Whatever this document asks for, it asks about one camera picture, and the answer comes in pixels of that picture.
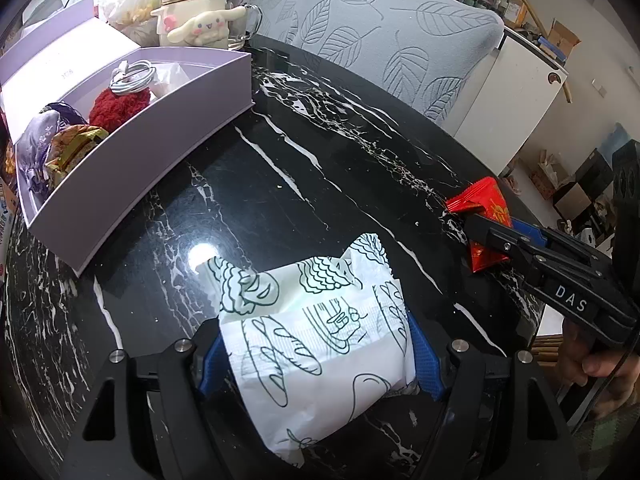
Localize red gold snack packet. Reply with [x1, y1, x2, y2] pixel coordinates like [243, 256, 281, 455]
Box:
[445, 177, 513, 273]

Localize brown green snack packet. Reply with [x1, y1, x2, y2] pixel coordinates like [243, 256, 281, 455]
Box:
[43, 125, 110, 191]

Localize lilac satin pouch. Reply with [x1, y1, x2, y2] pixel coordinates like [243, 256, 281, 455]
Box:
[16, 102, 87, 200]

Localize translucent plastic bag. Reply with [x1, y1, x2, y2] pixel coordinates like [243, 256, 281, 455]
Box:
[150, 63, 190, 99]

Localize white charging cable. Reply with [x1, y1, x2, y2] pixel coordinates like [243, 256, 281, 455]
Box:
[108, 58, 160, 98]

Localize person's right hand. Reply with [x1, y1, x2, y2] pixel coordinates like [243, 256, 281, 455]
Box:
[555, 318, 639, 419]

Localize cardboard box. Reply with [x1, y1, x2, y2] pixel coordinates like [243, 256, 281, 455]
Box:
[538, 20, 582, 64]

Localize grey leaf-pattern cushion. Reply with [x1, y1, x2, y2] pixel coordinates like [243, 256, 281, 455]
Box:
[293, 0, 504, 125]

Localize red fluffy pom-pom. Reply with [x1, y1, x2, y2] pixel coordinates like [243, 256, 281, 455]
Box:
[88, 88, 151, 133]

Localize clear glass mug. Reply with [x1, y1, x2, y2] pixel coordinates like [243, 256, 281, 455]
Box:
[227, 0, 264, 50]

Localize lilac open gift box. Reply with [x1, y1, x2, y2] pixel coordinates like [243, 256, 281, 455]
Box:
[1, 0, 253, 272]

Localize white Cinnamoroll kettle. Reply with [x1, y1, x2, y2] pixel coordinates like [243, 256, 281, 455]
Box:
[152, 0, 246, 49]

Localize clear bag of snacks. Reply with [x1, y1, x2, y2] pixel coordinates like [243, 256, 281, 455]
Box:
[98, 0, 160, 47]

